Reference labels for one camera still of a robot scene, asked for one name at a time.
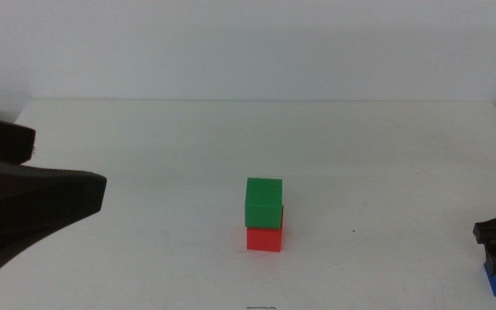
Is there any green cube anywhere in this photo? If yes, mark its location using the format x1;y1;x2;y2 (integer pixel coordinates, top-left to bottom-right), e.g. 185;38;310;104
244;177;284;229

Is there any red cube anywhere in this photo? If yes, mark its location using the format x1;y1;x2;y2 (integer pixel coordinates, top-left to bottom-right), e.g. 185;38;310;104
245;206;284;253

